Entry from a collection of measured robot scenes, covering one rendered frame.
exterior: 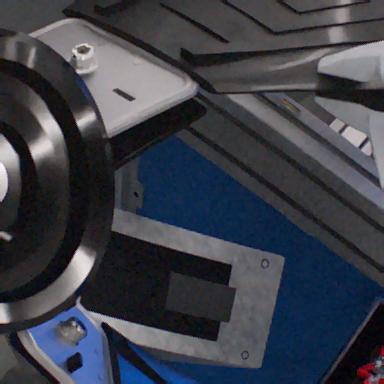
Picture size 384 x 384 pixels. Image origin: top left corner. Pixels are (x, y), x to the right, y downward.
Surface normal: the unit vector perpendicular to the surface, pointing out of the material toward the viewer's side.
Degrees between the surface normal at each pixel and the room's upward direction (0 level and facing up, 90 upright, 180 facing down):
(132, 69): 9
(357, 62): 96
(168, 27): 7
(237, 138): 90
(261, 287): 50
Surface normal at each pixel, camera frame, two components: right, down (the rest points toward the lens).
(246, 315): 0.59, -0.07
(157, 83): 0.07, -0.82
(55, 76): 0.45, 0.14
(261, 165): -0.70, 0.44
